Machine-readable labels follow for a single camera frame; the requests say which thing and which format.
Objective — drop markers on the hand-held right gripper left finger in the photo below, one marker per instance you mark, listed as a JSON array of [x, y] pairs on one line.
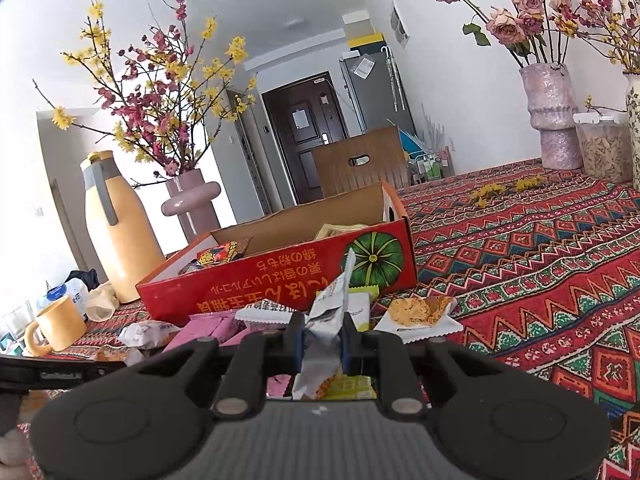
[[300, 347]]

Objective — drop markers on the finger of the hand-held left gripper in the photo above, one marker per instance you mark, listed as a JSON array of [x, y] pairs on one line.
[[102, 369]]

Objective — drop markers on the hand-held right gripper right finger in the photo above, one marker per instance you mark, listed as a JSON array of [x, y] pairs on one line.
[[345, 350]]

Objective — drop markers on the grey white snack packet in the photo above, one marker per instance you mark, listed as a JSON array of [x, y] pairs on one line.
[[322, 340]]

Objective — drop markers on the lime green snack packet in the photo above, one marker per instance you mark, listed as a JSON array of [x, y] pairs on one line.
[[361, 312]]

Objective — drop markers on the pile of snack packets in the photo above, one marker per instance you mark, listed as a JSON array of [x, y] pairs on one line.
[[150, 332]]

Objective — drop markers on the red cardboard box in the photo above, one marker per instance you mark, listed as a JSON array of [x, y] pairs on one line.
[[280, 280]]

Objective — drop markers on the red yellow cartoon snack packet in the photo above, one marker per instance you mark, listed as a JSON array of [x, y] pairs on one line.
[[220, 255]]

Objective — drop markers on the cluttered low side table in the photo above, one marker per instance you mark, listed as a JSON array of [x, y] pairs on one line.
[[12, 325]]

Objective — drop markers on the yellow mug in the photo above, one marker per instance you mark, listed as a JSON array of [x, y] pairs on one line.
[[60, 325]]

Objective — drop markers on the beige crumpled bag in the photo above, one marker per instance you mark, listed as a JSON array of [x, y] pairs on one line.
[[102, 302]]

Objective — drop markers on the clear cookie snack packet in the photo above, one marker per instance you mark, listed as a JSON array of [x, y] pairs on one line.
[[415, 312]]

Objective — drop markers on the white and blue plastic pack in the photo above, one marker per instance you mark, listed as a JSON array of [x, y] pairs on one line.
[[70, 292]]

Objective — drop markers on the black bag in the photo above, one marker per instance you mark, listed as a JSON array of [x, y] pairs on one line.
[[85, 277]]

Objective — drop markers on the yellow thermos jug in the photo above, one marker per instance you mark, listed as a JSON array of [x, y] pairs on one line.
[[120, 240]]

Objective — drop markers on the wooden chair back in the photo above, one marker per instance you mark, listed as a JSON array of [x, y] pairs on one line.
[[345, 180]]

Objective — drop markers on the dark entrance door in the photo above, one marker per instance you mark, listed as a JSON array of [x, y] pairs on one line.
[[300, 160]]

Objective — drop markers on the fallen yellow petals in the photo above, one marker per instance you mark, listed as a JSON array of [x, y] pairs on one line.
[[487, 191]]

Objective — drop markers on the paper notice on door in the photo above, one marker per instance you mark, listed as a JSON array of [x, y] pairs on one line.
[[300, 119]]

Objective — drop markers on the white feathery stalks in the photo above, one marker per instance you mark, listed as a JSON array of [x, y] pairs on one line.
[[430, 132]]

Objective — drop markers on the grey refrigerator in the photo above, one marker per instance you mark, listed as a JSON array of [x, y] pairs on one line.
[[375, 100]]

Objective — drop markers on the white umbrella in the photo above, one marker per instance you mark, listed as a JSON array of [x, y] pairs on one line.
[[392, 80]]

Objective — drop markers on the paper sheet on refrigerator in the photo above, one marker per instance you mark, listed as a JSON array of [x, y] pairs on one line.
[[363, 66]]

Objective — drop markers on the yellow and pink blossom branches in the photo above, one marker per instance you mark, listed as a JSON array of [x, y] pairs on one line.
[[150, 85]]

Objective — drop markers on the yellow box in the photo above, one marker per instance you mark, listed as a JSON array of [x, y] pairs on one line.
[[365, 41]]

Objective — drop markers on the pink textured vase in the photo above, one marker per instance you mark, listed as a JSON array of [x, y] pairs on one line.
[[550, 110]]

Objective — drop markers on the clear food canister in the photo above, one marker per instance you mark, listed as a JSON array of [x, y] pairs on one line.
[[602, 155]]

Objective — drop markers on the white box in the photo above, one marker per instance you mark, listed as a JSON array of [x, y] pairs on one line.
[[357, 22]]

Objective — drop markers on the dried pink roses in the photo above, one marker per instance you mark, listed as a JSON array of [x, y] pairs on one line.
[[505, 27]]

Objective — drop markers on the white floral vase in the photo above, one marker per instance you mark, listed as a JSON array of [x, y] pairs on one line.
[[634, 135]]

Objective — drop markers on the red and yellow twigs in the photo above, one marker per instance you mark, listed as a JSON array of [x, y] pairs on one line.
[[620, 35]]

